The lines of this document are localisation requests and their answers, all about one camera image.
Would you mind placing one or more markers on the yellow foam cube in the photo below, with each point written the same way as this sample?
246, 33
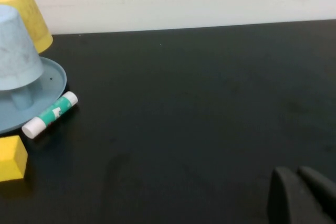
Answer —
10, 161

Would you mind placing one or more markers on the green white glue stick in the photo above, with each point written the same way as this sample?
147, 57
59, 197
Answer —
50, 115

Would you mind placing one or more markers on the yellow plastic cup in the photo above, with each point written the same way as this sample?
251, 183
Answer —
34, 19

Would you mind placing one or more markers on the blue round cup stand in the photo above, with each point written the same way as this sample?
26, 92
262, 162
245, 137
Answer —
52, 82

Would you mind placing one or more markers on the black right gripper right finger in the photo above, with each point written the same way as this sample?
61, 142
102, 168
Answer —
323, 190

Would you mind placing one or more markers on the blue plastic cup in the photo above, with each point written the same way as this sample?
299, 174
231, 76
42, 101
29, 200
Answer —
15, 51

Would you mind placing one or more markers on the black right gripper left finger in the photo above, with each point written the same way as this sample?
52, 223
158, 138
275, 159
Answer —
288, 203

